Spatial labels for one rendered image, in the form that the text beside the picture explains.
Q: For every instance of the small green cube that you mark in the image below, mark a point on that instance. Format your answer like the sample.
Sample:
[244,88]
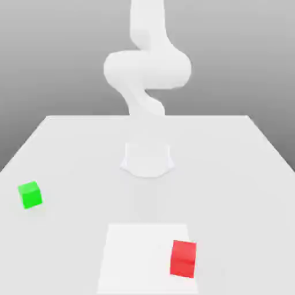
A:
[30,195]

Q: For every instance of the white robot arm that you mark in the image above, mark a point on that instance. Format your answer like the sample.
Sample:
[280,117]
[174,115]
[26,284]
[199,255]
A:
[147,69]

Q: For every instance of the small red cube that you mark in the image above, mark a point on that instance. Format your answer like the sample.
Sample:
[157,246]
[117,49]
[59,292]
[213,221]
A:
[183,259]

